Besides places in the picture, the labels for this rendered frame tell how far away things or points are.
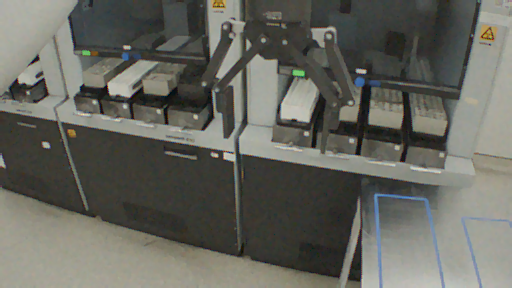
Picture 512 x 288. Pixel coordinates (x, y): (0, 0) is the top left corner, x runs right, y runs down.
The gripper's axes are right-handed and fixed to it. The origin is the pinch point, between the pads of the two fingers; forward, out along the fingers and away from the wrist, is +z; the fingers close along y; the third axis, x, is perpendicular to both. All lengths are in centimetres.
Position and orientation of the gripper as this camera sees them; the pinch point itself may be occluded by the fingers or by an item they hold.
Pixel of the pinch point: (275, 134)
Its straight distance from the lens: 53.5
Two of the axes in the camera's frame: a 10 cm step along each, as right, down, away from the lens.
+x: 2.8, -5.2, 8.1
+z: 0.0, 8.4, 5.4
